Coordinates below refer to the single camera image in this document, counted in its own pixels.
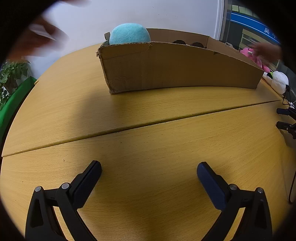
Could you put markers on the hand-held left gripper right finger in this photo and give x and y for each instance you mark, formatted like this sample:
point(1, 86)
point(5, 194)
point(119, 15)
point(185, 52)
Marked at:
point(211, 183)

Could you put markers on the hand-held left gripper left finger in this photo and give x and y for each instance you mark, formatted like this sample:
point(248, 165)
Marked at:
point(89, 183)

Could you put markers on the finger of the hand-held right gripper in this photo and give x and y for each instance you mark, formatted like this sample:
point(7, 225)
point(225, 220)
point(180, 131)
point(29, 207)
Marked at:
point(285, 111)
point(286, 126)

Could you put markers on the brown cardboard box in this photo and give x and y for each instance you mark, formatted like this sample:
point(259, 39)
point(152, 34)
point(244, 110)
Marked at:
point(173, 67)

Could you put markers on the white panda plush toy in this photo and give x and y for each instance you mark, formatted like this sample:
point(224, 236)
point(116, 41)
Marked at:
point(279, 81)

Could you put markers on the blue sign board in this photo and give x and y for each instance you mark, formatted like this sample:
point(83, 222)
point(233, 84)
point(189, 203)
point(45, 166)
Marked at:
point(252, 22)

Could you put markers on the black sunglasses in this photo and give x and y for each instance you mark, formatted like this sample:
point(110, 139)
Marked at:
point(179, 42)

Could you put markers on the green potted plant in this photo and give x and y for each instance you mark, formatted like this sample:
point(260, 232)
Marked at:
point(11, 71)

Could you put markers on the blue pink green plush toy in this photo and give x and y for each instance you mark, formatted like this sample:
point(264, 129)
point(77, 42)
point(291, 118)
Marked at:
point(129, 33)

